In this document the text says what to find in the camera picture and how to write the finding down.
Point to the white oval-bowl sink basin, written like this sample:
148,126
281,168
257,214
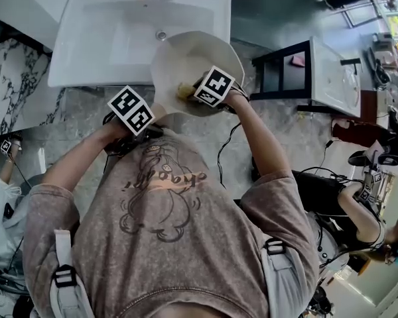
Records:
328,78

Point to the large cream bowl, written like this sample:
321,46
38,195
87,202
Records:
175,61

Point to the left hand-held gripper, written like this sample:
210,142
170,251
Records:
131,109

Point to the chrome sink drain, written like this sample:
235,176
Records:
160,35

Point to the marble pattern cabinet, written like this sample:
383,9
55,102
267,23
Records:
20,84

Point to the black faucet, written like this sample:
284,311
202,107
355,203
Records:
350,61

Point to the person's left forearm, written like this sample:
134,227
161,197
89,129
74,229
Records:
76,164

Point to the white rectangular sink basin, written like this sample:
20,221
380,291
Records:
103,45

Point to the yellow sponge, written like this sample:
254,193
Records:
184,90

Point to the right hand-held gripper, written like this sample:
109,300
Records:
215,84

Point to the brown printed t-shirt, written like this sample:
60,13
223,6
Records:
185,260

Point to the person's right forearm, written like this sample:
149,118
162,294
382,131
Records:
262,141

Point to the pink sponge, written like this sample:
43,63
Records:
298,60

